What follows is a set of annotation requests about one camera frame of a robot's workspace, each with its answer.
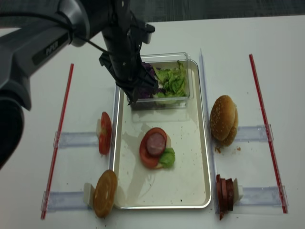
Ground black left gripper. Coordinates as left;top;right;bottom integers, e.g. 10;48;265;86
102;0;158;105

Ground purple cabbage leaves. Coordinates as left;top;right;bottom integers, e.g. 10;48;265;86
139;62;165;99

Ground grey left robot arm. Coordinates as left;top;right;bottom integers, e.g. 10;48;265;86
0;0;158;165

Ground green lettuce leaves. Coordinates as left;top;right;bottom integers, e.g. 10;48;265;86
153;61;187;99

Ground white tomato pusher block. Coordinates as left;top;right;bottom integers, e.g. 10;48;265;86
96;119;102;138

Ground tomato slices stack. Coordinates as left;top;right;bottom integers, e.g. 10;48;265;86
99;112;112;155

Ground tomato slice on tray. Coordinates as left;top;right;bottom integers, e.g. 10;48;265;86
139;127;166;169

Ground lettuce piece on tray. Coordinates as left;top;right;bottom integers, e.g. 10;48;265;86
159;148;175;168

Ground clear tomato pusher track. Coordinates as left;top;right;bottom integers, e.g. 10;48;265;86
53;132;99;148

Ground bread crumb pieces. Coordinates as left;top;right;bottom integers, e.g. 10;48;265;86
214;146;241;154

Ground white bread pusher block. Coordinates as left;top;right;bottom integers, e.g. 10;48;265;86
83;183;95;208

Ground sliced meat patties stack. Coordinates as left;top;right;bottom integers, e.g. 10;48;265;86
216;174;234;220

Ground clear bread pusher track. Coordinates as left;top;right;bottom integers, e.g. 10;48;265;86
41;191;92;211

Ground white meat pusher block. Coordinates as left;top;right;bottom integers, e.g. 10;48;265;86
233;178;244;204

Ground clear meat pusher track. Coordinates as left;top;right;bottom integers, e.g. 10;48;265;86
234;186;288;207

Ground clear plastic salad box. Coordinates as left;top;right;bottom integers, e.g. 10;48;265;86
131;52;193;111

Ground sausage slice on tray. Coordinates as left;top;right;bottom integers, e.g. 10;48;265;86
146;133;166;156

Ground white metal tray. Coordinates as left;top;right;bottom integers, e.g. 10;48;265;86
114;61;211;209

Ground sesame bun rear half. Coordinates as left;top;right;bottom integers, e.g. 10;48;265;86
210;95;234;143

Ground sesame bun half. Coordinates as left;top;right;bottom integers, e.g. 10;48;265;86
210;95;234;143
221;103;239;146

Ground sesame bun front half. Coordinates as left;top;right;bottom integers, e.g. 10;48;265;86
221;103;239;146

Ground clear bun pusher track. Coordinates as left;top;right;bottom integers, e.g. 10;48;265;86
235;125;274;142

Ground left clear divider rail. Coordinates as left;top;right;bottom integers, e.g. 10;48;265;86
109;86;121;171

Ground clear divider rail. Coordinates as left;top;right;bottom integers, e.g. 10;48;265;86
199;49;220;214
109;86;121;171

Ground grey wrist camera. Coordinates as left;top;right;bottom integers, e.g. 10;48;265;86
142;23;155;44

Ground left red rail strip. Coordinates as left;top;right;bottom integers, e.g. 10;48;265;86
41;63;74;220

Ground red rail strip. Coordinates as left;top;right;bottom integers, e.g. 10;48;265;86
41;63;74;220
249;54;288;214

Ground right red rail strip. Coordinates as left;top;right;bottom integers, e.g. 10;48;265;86
249;54;288;214

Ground right clear divider rail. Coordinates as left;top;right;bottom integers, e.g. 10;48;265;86
199;49;220;214

